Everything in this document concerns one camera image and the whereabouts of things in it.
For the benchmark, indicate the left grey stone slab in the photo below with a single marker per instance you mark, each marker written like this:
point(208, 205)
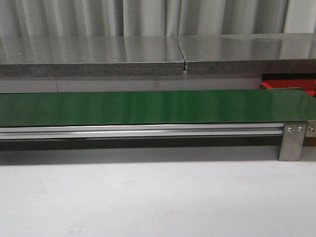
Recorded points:
point(90, 56)

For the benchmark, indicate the grey stone slab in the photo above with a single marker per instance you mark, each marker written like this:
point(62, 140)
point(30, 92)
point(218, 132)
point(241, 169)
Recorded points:
point(90, 56)
point(289, 53)

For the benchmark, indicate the right grey stone slab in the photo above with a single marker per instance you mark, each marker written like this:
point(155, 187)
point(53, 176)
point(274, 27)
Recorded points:
point(289, 53)

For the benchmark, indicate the green conveyor belt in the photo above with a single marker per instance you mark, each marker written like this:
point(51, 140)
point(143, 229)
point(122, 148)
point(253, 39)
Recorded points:
point(156, 107)

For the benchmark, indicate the red plastic bin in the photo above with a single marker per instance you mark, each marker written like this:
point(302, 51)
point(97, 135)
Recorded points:
point(304, 81)

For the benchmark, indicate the grey curtain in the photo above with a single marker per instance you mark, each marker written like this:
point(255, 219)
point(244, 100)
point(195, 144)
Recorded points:
point(60, 18)

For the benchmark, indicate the aluminium conveyor frame rail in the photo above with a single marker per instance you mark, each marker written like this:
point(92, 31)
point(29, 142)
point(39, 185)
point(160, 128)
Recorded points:
point(151, 130)

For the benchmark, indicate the steel conveyor support bracket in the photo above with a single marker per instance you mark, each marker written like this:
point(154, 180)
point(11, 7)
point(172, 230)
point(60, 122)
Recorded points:
point(292, 141)

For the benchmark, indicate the steel end bracket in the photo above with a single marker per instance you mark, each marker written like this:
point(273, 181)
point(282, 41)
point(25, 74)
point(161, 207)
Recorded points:
point(311, 128)

